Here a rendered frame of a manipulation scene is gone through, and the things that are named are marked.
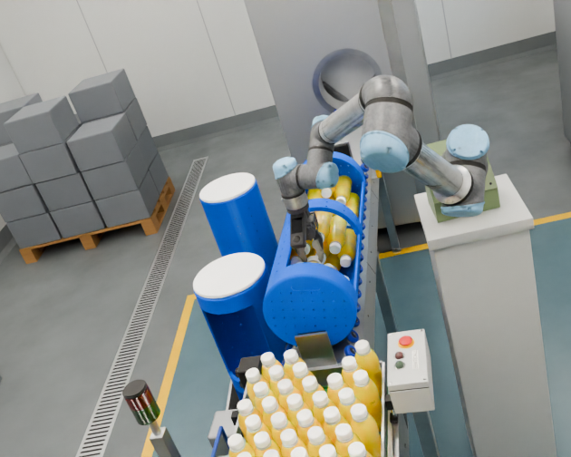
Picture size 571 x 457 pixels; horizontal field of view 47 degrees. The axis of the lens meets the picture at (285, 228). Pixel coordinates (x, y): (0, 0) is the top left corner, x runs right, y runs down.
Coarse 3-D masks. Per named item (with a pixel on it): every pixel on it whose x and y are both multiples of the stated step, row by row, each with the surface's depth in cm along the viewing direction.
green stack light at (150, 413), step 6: (156, 402) 166; (150, 408) 163; (156, 408) 165; (138, 414) 163; (144, 414) 163; (150, 414) 164; (156, 414) 165; (138, 420) 164; (144, 420) 164; (150, 420) 164
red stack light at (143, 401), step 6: (144, 396) 161; (150, 396) 163; (126, 402) 162; (132, 402) 161; (138, 402) 161; (144, 402) 162; (150, 402) 163; (132, 408) 162; (138, 408) 162; (144, 408) 162
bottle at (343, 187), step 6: (342, 180) 262; (348, 180) 264; (336, 186) 260; (342, 186) 258; (348, 186) 260; (336, 192) 256; (342, 192) 255; (348, 192) 257; (336, 198) 255; (348, 198) 256
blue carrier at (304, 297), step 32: (352, 160) 262; (288, 224) 224; (352, 224) 226; (288, 256) 203; (288, 288) 193; (320, 288) 192; (352, 288) 196; (288, 320) 200; (320, 320) 198; (352, 320) 196
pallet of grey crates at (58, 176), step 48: (96, 96) 525; (0, 144) 548; (48, 144) 503; (96, 144) 501; (144, 144) 559; (0, 192) 527; (48, 192) 524; (96, 192) 522; (144, 192) 531; (48, 240) 546; (96, 240) 550
